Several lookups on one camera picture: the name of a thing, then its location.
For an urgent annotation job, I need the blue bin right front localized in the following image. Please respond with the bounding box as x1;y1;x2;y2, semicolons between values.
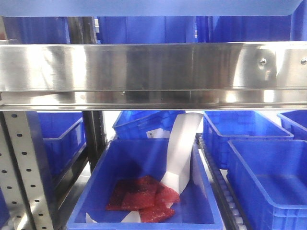
227;140;307;230

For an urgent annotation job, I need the tilted blue bin behind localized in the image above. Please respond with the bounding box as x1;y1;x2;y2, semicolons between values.
112;110;185;140

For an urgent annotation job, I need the white paper strip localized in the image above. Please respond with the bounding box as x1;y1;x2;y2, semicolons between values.
83;113;202;229

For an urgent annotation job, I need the blue bin with red bags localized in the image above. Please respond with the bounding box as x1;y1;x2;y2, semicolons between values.
67;138;223;230

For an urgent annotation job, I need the black vertical rack post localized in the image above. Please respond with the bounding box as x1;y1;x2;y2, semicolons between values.
82;111;107;172

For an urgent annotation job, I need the blue plastic tray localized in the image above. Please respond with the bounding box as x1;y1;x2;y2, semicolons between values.
0;0;301;17

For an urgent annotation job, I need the blue bin lower left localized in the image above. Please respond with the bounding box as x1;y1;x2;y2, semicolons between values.
38;112;85;176

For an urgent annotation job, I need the stainless steel shelf beam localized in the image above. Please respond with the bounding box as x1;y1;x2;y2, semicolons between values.
0;42;307;111

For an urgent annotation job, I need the blue bin upper left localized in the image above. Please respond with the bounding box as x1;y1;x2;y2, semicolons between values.
3;17;70;44

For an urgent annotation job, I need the blue bin right rear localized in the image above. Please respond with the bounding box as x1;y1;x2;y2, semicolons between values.
202;110;294;169

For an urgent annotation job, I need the black roller rail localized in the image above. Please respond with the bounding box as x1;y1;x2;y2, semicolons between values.
196;133;249;230

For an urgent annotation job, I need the blue bin upper right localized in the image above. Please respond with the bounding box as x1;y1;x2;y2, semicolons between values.
196;0;307;43

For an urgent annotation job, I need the blue bin far right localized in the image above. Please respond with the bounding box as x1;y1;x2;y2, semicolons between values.
277;110;307;140

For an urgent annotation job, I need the perforated metal shelf post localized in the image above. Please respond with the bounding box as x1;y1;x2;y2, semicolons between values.
0;111;60;230

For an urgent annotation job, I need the blue bin upper centre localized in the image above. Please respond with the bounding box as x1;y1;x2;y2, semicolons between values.
98;16;196;44

